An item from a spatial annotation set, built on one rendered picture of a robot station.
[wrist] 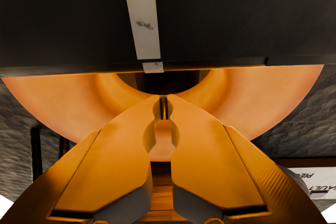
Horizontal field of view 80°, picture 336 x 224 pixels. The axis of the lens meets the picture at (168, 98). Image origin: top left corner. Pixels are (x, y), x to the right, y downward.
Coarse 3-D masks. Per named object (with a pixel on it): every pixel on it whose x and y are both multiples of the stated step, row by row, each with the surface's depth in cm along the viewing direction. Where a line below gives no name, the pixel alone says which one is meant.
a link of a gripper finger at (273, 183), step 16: (224, 128) 9; (240, 144) 8; (256, 160) 7; (256, 176) 7; (272, 176) 7; (288, 176) 7; (272, 192) 6; (288, 192) 6; (304, 192) 6; (272, 208) 6; (288, 208) 6; (304, 208) 6
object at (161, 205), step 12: (156, 168) 23; (168, 168) 23; (156, 180) 22; (168, 180) 22; (156, 192) 21; (168, 192) 21; (156, 204) 20; (168, 204) 20; (144, 216) 19; (156, 216) 19; (168, 216) 18; (180, 216) 18
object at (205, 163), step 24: (168, 96) 12; (168, 120) 12; (192, 120) 10; (216, 120) 10; (192, 144) 8; (216, 144) 8; (192, 168) 7; (216, 168) 7; (240, 168) 7; (192, 192) 6; (216, 192) 6; (240, 192) 6; (192, 216) 7; (216, 216) 6
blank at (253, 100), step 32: (32, 96) 10; (64, 96) 10; (96, 96) 11; (128, 96) 13; (192, 96) 14; (224, 96) 11; (256, 96) 11; (288, 96) 11; (64, 128) 12; (96, 128) 12; (160, 128) 13; (256, 128) 13; (160, 160) 16
